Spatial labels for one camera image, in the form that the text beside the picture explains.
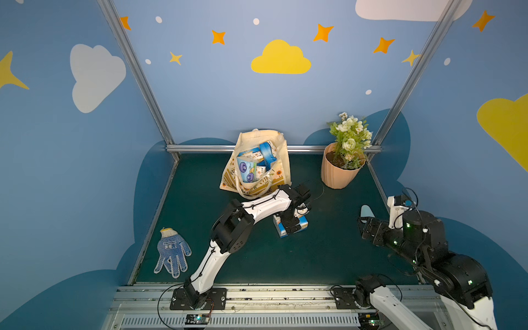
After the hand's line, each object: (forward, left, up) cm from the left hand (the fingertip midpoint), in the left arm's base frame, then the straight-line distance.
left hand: (291, 220), depth 92 cm
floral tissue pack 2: (+28, +17, +14) cm, 36 cm away
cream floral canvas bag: (+15, +6, +14) cm, 22 cm away
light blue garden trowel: (+7, -37, -2) cm, 38 cm away
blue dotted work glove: (-14, +51, -1) cm, 53 cm away
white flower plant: (+28, -26, +25) cm, 46 cm away
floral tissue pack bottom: (+28, +11, +16) cm, 34 cm away
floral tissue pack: (-7, +4, +3) cm, 8 cm away
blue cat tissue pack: (+14, +20, +19) cm, 31 cm away
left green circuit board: (-37, +34, -3) cm, 51 cm away
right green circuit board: (-36, -26, -2) cm, 45 cm away
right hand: (-12, -22, +27) cm, 37 cm away
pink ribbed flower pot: (+21, -21, +8) cm, 31 cm away
